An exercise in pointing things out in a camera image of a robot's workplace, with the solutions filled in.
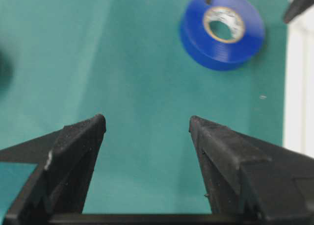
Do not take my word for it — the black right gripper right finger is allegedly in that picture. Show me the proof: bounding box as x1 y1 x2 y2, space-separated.
189 116 314 225

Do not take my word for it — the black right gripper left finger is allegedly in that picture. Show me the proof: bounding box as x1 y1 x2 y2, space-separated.
0 114 106 225

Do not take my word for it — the blue tape roll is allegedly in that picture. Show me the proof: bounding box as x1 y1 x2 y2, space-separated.
180 0 265 71

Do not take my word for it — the black tape roll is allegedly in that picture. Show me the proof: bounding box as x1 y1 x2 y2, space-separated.
0 51 13 93

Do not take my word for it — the white plastic tray case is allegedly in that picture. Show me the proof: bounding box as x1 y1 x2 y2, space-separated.
283 15 314 157

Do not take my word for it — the green table cloth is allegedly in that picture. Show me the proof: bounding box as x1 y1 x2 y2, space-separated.
0 0 287 214

